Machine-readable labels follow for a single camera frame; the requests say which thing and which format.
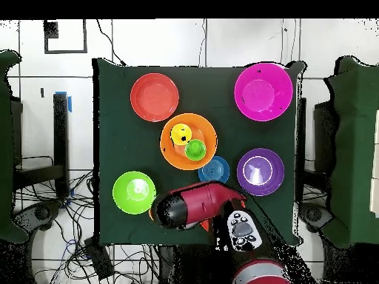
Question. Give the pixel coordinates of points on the green plastic cup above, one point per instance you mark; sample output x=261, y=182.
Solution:
x=195, y=150

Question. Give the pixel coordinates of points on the yellow plastic cup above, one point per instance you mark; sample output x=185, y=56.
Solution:
x=179, y=131

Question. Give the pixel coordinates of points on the orange plastic bowl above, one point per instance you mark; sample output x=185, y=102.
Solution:
x=204, y=130

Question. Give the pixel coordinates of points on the orange plastic cup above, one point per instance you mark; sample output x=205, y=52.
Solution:
x=150, y=213

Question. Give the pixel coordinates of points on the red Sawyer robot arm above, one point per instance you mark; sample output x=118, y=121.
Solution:
x=201, y=201

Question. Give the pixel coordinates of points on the black computer tower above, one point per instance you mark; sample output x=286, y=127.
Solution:
x=325, y=133

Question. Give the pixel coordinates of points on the blue plastic bowl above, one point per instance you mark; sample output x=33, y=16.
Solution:
x=214, y=170

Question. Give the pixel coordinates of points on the dark green table cloth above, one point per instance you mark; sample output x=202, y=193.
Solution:
x=127, y=142

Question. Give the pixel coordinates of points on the green plastic bowl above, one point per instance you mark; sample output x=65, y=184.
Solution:
x=133, y=192

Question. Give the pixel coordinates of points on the purple plastic bowl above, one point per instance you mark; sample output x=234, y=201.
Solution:
x=260, y=171

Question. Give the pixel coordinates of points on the pink plastic bowl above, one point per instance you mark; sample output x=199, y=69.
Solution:
x=263, y=91

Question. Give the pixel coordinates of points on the black metal stand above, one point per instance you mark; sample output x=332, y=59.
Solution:
x=60, y=133

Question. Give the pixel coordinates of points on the blue tape strip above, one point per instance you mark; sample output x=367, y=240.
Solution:
x=70, y=103

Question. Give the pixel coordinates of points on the black power adapter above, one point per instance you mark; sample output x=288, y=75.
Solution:
x=99, y=257

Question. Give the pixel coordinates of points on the black rounded floor machine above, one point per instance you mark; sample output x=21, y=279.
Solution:
x=314, y=214
x=41, y=213

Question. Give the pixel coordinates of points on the small black floor object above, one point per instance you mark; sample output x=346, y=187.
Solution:
x=42, y=92

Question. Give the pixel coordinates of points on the neighbouring green cloth table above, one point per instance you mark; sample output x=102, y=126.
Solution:
x=6, y=148
x=355, y=148

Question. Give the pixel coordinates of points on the white paper sheet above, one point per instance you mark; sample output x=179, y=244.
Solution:
x=375, y=162

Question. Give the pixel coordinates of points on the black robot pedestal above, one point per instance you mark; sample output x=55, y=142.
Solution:
x=183, y=263

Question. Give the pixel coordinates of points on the black square floor frame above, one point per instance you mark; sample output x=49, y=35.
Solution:
x=65, y=51

